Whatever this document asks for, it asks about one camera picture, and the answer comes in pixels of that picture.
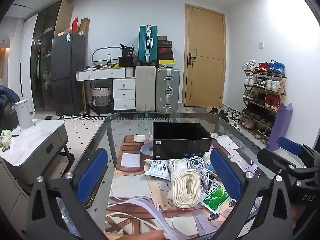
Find black and white patterned rug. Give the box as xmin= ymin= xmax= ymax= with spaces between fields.
xmin=35 ymin=114 xmax=160 ymax=170

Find oval mirror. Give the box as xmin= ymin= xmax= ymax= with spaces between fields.
xmin=91 ymin=46 xmax=122 ymax=68

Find purple yoga mat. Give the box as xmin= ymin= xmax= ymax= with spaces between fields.
xmin=266 ymin=102 xmax=293 ymax=152

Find woven laundry basket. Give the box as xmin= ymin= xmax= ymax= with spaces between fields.
xmin=90 ymin=85 xmax=112 ymax=114

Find cream rope coil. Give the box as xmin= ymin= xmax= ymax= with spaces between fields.
xmin=172 ymin=169 xmax=202 ymax=208

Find teal suitcase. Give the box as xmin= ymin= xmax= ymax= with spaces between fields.
xmin=138 ymin=25 xmax=158 ymax=64

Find person's left hand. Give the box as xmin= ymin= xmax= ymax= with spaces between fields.
xmin=122 ymin=230 xmax=164 ymax=240

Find wooden shoe rack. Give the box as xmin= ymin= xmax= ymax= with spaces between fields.
xmin=239 ymin=65 xmax=287 ymax=143

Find dark grey refrigerator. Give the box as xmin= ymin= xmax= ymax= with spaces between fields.
xmin=51 ymin=32 xmax=87 ymax=115

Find tall glass door cabinet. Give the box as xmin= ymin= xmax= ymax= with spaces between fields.
xmin=30 ymin=0 xmax=74 ymax=112

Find red twist tie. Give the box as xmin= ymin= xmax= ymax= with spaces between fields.
xmin=167 ymin=206 xmax=203 ymax=212

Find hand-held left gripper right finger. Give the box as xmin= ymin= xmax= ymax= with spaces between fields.
xmin=209 ymin=148 xmax=302 ymax=240

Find white printed packet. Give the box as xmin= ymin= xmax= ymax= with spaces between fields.
xmin=144 ymin=159 xmax=172 ymax=180

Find white charging cable bundle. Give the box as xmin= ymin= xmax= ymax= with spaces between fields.
xmin=189 ymin=156 xmax=218 ymax=195

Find green and white packet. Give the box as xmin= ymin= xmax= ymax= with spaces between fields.
xmin=200 ymin=184 xmax=232 ymax=214

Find white plush with blue part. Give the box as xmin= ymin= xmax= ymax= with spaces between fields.
xmin=202 ymin=151 xmax=215 ymax=173

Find blue puffer jacket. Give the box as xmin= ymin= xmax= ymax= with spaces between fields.
xmin=0 ymin=84 xmax=21 ymax=105

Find wooden door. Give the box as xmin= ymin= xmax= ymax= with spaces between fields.
xmin=182 ymin=3 xmax=227 ymax=108

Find white electric kettle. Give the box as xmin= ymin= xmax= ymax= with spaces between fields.
xmin=14 ymin=99 xmax=35 ymax=130

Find black storage box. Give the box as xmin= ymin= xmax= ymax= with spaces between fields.
xmin=118 ymin=56 xmax=135 ymax=67

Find silver suitcase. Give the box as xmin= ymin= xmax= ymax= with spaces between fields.
xmin=156 ymin=67 xmax=180 ymax=113

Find black paper bag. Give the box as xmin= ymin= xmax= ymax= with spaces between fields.
xmin=120 ymin=43 xmax=135 ymax=58

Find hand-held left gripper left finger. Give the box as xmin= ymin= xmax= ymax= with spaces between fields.
xmin=25 ymin=148 xmax=109 ymax=240

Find tall cardboard box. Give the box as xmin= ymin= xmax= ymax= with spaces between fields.
xmin=79 ymin=17 xmax=90 ymax=36

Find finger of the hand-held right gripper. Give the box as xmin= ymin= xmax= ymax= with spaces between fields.
xmin=277 ymin=137 xmax=320 ymax=168
xmin=257 ymin=148 xmax=295 ymax=178

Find white desk with drawers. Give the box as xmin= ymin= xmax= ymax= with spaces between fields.
xmin=76 ymin=67 xmax=137 ymax=110

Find beige curtain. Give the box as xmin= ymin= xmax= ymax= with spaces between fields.
xmin=0 ymin=46 xmax=10 ymax=80

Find black tripod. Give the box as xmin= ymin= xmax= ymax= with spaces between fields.
xmin=84 ymin=102 xmax=101 ymax=117

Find rows of assorted shoes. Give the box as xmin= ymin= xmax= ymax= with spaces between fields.
xmin=240 ymin=60 xmax=285 ymax=143

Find black cardboard box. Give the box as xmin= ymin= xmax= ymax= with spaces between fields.
xmin=152 ymin=122 xmax=213 ymax=160

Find heap of dark shoes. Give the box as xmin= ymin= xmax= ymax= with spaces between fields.
xmin=210 ymin=106 xmax=242 ymax=130

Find white flat strap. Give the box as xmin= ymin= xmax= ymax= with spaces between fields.
xmin=106 ymin=196 xmax=175 ymax=239

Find grey side cabinet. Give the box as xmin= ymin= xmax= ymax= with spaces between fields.
xmin=0 ymin=119 xmax=75 ymax=178

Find beige suitcase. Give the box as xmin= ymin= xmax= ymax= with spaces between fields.
xmin=135 ymin=65 xmax=157 ymax=112

